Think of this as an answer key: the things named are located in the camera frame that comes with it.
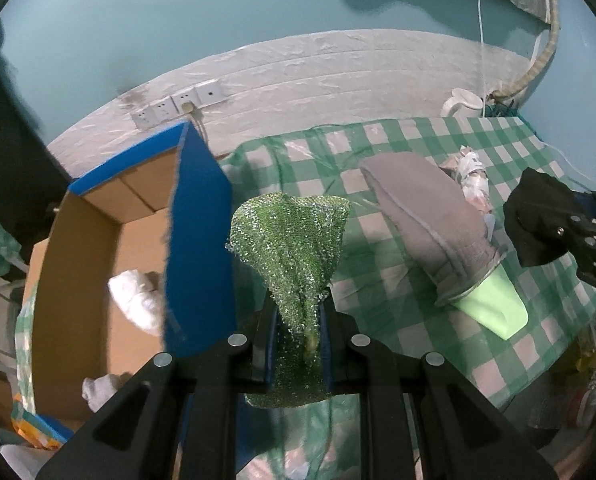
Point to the white wall socket strip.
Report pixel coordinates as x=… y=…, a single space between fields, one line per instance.
x=204 y=94

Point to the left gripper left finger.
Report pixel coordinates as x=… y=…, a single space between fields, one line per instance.
x=263 y=347

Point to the grey sock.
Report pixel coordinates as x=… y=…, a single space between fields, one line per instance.
x=97 y=392

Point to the green sparkly mesh cloth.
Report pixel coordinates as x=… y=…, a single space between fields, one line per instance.
x=294 y=244

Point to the black cloth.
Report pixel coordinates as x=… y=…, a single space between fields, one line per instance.
x=536 y=216

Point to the orange teal package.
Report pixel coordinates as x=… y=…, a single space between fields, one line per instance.
x=41 y=432

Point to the cardboard box blue edges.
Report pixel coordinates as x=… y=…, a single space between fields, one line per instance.
x=161 y=208

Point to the light green cloth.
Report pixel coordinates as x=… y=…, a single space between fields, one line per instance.
x=495 y=304

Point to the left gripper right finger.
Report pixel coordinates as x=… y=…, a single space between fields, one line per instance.
x=333 y=347

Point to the patterned white cloth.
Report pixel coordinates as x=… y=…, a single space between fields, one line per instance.
x=467 y=170

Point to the grey cloth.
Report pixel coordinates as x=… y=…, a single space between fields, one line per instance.
x=445 y=235

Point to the green checkered tablecloth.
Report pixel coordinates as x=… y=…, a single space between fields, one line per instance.
x=390 y=297

